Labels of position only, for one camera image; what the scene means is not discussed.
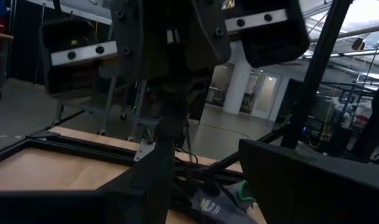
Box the grey glove with green cuff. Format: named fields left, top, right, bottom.
left=172, top=179, right=259, bottom=224

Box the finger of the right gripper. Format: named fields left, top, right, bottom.
left=110, top=0, right=178, bottom=146
left=174, top=0, right=233, bottom=147

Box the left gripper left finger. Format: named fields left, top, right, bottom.
left=0, top=141, right=177, bottom=224

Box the silver metal frame bracket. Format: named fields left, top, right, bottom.
left=133, top=138, right=156, bottom=162

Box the black diagonal frame strut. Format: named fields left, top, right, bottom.
left=281, top=0, right=354, bottom=151

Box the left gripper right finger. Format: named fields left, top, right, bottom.
left=238, top=139, right=379, bottom=224

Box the white round building column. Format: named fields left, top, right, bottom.
left=222, top=42, right=253, bottom=115

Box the white door with frosted glass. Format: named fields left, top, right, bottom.
left=250, top=70, right=283, bottom=121

